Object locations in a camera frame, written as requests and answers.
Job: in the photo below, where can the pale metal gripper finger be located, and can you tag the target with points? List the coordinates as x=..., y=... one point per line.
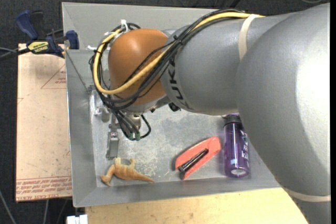
x=113, y=147
x=104, y=116

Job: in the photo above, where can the orange toy dinosaur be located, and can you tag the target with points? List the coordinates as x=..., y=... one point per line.
x=126, y=171

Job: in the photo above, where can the grey metal bin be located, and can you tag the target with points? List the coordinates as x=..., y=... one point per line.
x=162, y=139

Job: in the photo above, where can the brown cardboard board red print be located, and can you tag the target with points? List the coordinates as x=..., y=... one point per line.
x=42, y=126

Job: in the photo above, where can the purple plastic bottle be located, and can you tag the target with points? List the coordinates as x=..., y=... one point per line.
x=235, y=149

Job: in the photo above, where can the black cylinder on white bracket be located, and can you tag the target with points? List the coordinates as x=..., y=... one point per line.
x=174, y=107

